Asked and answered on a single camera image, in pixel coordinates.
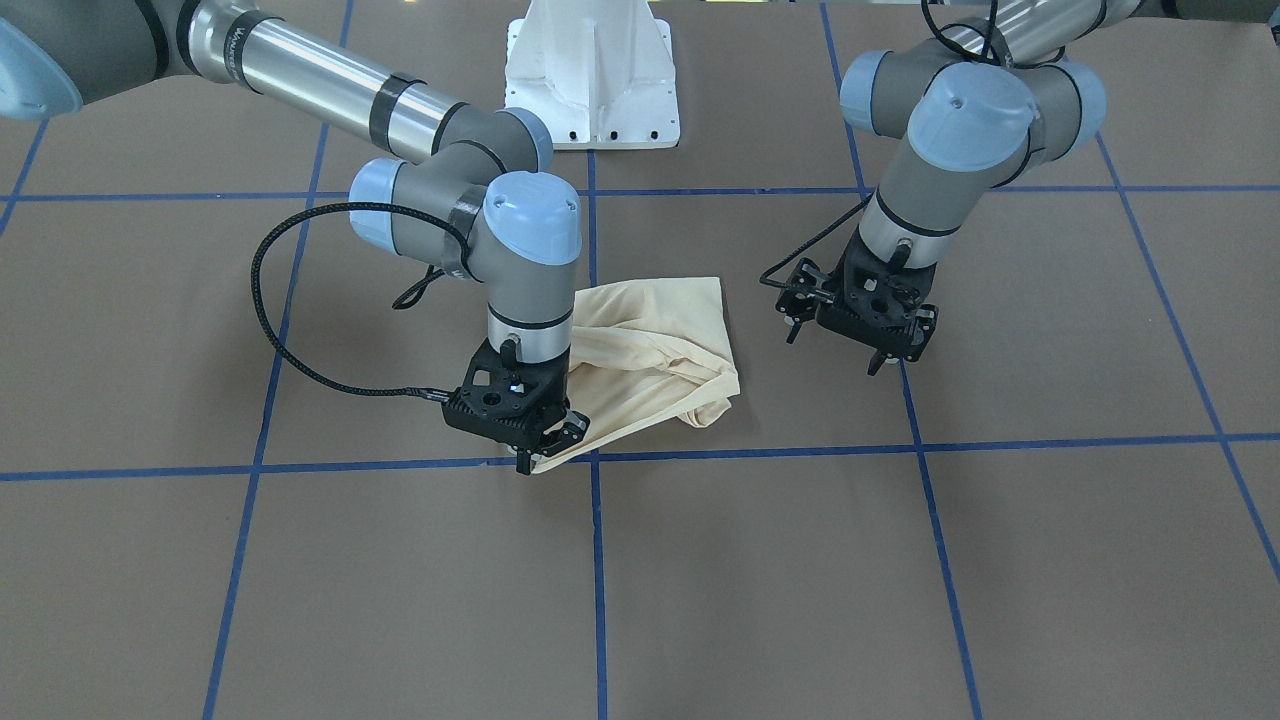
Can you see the cream long-sleeve printed shirt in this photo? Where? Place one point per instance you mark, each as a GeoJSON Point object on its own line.
{"type": "Point", "coordinates": [646, 351]}

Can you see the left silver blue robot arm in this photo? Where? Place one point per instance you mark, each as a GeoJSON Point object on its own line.
{"type": "Point", "coordinates": [980, 102]}

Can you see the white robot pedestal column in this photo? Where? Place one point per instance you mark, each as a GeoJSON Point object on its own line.
{"type": "Point", "coordinates": [599, 74]}

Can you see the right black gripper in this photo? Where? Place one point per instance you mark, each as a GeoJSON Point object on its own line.
{"type": "Point", "coordinates": [553, 391]}

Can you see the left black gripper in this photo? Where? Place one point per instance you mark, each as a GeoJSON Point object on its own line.
{"type": "Point", "coordinates": [843, 276]}

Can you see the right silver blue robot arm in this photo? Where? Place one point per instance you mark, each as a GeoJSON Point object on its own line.
{"type": "Point", "coordinates": [465, 191]}

